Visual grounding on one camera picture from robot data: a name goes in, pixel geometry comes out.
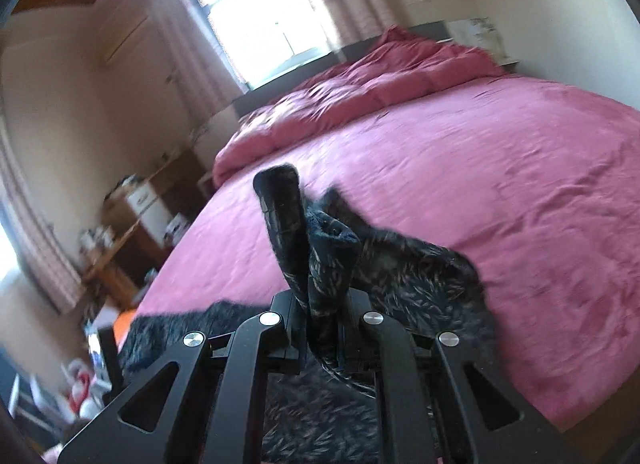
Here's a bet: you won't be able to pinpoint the window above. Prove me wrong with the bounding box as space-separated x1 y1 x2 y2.
192 0 333 90

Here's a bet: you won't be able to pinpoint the white storage box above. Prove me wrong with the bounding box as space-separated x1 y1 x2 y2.
125 181 173 250

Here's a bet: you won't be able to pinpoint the pink duvet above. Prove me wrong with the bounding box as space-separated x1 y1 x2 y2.
212 26 508 190

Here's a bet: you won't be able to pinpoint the striped curtain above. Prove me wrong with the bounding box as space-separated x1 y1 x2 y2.
0 134 86 315

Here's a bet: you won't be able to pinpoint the pink bed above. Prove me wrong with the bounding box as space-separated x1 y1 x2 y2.
135 75 640 435

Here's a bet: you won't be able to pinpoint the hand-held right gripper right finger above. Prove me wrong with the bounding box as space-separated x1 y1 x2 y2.
339 289 583 464

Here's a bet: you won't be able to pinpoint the white air conditioner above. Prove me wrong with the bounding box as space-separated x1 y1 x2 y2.
97 16 156 67

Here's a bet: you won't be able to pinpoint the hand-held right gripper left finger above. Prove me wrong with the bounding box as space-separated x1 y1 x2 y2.
57 291 307 464

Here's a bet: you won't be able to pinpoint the wooden desk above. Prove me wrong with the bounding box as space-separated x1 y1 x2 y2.
80 146 211 305

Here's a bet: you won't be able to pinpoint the pink curtain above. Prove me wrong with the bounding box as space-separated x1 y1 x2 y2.
145 0 248 117

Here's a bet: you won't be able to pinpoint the black speckled pants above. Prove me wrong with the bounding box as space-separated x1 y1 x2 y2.
116 164 497 464

